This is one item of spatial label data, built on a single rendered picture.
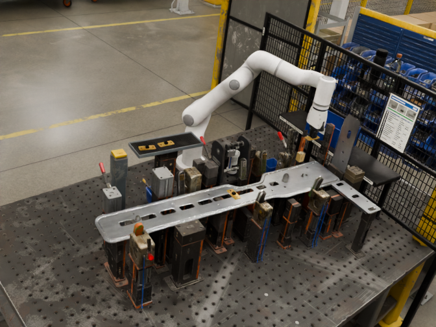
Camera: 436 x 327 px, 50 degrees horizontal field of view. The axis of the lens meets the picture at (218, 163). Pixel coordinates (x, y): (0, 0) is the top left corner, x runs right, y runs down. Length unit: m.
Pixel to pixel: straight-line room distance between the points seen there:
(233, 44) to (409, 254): 3.28
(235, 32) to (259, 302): 3.59
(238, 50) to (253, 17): 0.43
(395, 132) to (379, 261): 0.74
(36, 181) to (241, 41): 2.59
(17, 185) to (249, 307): 2.52
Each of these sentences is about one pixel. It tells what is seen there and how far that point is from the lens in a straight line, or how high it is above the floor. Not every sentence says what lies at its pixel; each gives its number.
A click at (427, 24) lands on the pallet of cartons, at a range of 6.96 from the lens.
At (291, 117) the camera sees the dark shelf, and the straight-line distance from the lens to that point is 3.27.
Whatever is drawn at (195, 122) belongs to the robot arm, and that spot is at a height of 1.16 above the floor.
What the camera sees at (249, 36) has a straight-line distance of 5.20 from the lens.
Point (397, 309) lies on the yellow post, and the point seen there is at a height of 0.15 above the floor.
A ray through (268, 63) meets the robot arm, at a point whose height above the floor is 1.60.
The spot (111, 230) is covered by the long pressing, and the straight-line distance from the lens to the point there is 2.15.
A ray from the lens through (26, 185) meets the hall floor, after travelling 4.20.
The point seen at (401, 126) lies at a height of 1.30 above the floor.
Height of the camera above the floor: 2.40
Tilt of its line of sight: 32 degrees down
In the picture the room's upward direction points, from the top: 8 degrees clockwise
